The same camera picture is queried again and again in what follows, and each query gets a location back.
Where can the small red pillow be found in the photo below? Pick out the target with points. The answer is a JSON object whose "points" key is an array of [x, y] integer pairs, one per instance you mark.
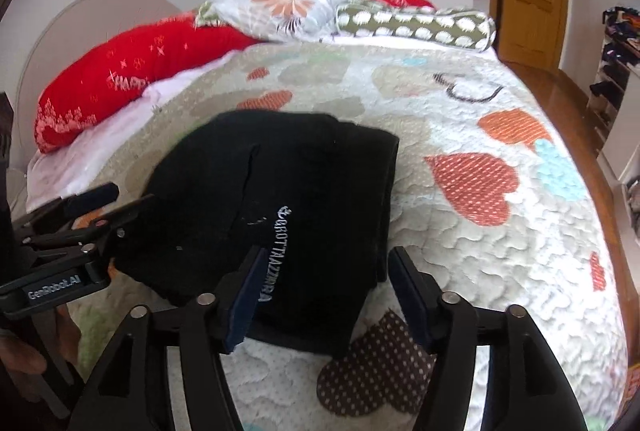
{"points": [[400, 0]]}

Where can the floral white pillow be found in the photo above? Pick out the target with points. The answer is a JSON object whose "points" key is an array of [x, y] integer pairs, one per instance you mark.
{"points": [[280, 6]]}

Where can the pile of mixed clutter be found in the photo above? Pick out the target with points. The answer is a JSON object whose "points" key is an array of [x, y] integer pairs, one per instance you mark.
{"points": [[632, 211]]}

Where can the long red pillow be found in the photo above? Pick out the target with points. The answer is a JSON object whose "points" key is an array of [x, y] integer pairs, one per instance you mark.
{"points": [[125, 56]]}

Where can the person's left hand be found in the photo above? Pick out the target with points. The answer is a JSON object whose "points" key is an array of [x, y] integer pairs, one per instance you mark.
{"points": [[20, 358]]}

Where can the beige rounded headboard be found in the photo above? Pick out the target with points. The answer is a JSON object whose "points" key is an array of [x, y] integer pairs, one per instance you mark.
{"points": [[75, 16]]}

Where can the heart-print quilt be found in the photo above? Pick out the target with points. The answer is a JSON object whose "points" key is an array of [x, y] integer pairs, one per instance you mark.
{"points": [[475, 251]]}

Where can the white cabinet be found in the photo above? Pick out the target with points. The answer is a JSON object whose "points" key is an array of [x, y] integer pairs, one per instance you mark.
{"points": [[625, 146]]}

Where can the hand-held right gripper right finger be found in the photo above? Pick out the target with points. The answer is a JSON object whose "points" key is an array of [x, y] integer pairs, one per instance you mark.
{"points": [[407, 296]]}

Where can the green spotted bolster pillow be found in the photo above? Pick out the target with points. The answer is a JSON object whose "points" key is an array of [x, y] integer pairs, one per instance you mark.
{"points": [[415, 23]]}

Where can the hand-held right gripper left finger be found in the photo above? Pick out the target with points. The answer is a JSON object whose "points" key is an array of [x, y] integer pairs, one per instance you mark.
{"points": [[245, 306]]}

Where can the white bedsheet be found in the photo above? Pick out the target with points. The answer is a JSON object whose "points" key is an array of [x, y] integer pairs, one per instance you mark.
{"points": [[100, 146]]}

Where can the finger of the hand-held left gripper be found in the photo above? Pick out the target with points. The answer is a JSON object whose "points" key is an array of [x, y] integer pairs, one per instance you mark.
{"points": [[112, 226], [92, 201]]}

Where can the shoe rack with shoes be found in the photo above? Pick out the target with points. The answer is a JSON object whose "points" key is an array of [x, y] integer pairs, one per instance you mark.
{"points": [[617, 41]]}

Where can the black pants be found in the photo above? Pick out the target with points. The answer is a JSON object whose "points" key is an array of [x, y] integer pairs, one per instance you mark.
{"points": [[300, 171]]}

